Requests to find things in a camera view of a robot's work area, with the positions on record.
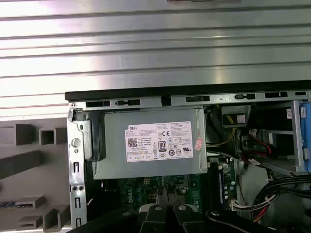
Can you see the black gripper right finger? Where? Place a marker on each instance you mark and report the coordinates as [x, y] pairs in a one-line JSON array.
[[187, 221]]

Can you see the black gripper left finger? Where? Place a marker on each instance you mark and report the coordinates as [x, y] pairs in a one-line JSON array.
[[153, 221]]

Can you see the green motherboard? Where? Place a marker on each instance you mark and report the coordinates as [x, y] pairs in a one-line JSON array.
[[136, 191]]

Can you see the white power connector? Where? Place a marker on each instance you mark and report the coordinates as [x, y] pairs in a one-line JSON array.
[[234, 206]]

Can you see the grey power supply unit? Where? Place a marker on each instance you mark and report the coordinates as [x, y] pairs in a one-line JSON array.
[[114, 157]]

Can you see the grey parts rack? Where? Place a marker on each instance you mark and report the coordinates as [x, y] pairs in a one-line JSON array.
[[56, 170]]

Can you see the black PC case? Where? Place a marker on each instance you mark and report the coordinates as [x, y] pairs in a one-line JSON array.
[[121, 93]]

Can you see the grey metal drive cage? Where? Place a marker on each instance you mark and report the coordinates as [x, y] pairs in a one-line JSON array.
[[296, 133]]

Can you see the blue plastic drive carrier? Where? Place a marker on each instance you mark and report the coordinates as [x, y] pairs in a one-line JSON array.
[[306, 121]]

